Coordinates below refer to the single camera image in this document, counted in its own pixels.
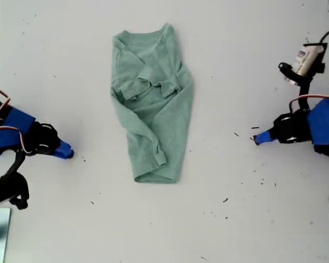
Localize green t-shirt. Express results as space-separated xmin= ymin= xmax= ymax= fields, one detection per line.
xmin=110 ymin=22 xmax=195 ymax=185

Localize red wire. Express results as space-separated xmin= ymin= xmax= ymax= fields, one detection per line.
xmin=288 ymin=94 xmax=329 ymax=115

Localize black camera stalk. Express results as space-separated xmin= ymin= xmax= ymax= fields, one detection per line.
xmin=278 ymin=61 xmax=326 ymax=113
xmin=0 ymin=149 xmax=31 ymax=211

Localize silver camera box with label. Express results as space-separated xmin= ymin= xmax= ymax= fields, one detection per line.
xmin=291 ymin=43 xmax=326 ymax=77

